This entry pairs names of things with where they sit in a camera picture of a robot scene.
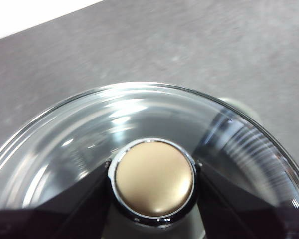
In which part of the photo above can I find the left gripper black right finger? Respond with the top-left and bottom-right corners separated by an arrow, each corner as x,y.
194,163 -> 299,239

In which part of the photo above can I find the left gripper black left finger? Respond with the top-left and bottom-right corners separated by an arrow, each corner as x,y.
0,161 -> 113,239

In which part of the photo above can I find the glass lid with green knob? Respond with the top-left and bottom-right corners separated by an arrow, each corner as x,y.
0,81 -> 299,239

